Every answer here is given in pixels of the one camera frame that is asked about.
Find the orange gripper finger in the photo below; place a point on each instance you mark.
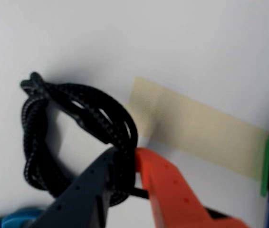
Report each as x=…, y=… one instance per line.
x=170, y=190

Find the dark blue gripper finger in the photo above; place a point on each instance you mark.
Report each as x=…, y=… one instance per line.
x=82, y=190

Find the beige masking tape piece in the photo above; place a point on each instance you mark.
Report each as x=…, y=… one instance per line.
x=196, y=130

